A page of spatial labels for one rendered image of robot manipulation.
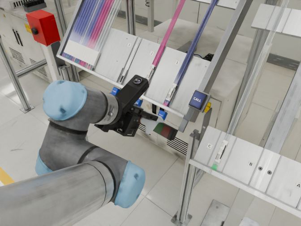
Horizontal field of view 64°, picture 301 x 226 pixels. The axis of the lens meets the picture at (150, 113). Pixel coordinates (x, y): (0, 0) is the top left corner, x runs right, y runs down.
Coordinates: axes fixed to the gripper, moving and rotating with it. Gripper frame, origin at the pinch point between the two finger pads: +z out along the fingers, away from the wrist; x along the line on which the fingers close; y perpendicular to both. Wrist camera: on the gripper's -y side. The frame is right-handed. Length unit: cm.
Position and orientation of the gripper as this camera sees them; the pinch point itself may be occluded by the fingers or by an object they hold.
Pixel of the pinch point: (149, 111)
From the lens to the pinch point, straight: 74.2
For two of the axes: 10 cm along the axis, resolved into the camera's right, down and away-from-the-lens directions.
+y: -4.1, 9.1, 0.9
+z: 4.5, 1.2, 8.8
